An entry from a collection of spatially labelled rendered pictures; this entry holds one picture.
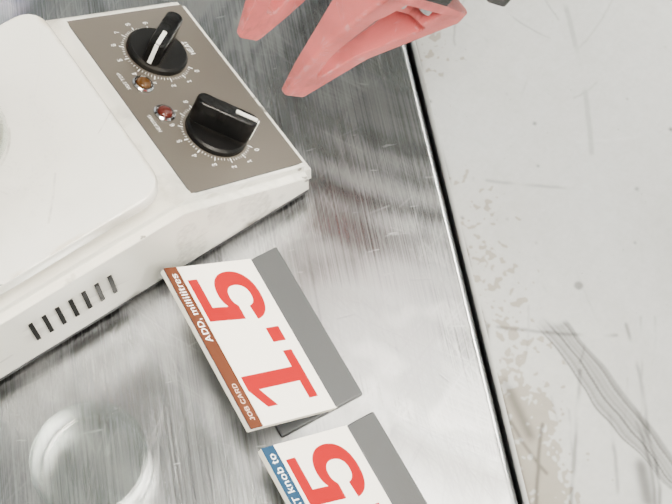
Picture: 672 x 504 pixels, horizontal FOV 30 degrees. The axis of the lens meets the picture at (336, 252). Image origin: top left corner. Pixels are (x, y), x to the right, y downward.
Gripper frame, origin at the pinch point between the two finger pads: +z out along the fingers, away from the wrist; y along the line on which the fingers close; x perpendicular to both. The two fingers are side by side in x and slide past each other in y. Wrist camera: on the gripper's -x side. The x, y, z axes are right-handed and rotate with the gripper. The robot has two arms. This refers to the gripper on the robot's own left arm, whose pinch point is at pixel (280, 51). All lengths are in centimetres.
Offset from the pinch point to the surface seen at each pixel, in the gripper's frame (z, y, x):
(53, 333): 17.7, 1.2, -1.4
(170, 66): 7.1, -6.9, 4.5
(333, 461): 12.5, 13.7, 4.2
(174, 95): 7.6, -5.3, 4.0
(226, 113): 5.8, -2.3, 3.9
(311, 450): 12.6, 12.8, 3.4
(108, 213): 10.1, 0.3, -2.9
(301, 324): 11.2, 6.8, 7.2
